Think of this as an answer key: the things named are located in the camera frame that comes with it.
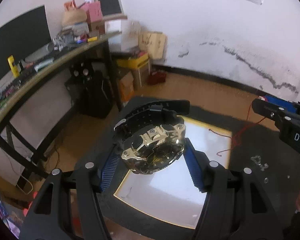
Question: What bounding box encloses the black speaker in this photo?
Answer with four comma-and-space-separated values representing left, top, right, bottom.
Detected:
69, 61, 94, 82

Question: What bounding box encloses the brown cardboard box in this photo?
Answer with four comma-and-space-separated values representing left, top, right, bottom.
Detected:
117, 60, 151, 102

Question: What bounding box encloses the dark red floor item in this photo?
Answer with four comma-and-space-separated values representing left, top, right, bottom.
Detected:
147, 71, 167, 86

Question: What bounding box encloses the black patterned tablecloth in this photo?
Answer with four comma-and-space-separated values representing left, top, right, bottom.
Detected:
75, 97, 300, 239

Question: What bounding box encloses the brown paper shopping bag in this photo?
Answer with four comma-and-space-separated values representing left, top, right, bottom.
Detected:
139, 31, 167, 60

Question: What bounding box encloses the yellow open cardboard box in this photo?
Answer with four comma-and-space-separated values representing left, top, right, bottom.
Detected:
113, 117, 232, 229

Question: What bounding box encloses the white paper shopping bag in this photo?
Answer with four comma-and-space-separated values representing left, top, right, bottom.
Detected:
105, 20, 141, 53

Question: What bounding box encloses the pink box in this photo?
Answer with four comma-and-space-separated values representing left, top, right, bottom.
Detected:
81, 1, 103, 23

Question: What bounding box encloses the gold black wrist watch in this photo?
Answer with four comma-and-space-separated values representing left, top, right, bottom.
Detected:
114, 100, 190, 175

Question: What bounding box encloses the flat yellow box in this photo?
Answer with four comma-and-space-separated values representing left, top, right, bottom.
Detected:
116, 53, 149, 69

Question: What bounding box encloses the black desk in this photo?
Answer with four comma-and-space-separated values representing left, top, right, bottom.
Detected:
0, 29, 123, 181

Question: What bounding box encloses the black computer monitor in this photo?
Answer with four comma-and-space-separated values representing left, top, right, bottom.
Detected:
0, 5, 51, 80

